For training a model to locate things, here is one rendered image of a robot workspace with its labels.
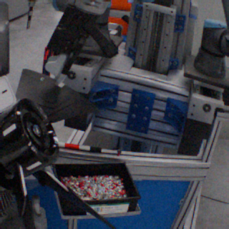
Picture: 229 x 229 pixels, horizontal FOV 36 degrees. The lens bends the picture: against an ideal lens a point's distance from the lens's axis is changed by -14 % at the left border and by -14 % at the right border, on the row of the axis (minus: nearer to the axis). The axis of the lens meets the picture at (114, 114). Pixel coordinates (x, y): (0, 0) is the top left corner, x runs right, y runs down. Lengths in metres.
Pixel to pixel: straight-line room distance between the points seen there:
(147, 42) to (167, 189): 0.60
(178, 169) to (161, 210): 0.22
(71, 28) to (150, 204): 0.74
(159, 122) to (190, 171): 0.36
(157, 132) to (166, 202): 0.35
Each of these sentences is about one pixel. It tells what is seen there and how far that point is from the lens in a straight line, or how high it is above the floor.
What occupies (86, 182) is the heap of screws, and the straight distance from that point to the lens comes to 1.10.
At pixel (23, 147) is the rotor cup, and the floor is 1.23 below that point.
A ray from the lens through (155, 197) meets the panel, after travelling 1.35.
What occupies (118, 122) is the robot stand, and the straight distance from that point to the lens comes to 1.59.
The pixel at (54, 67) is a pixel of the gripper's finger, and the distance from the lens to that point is 0.90.
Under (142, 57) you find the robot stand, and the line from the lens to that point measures 1.57.
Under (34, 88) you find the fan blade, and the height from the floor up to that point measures 1.16.
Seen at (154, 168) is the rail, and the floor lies 0.83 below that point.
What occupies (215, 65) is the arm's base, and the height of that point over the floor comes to 1.09.
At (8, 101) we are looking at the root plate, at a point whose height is 1.24.
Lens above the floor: 1.58
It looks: 31 degrees down
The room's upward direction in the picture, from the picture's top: 9 degrees clockwise
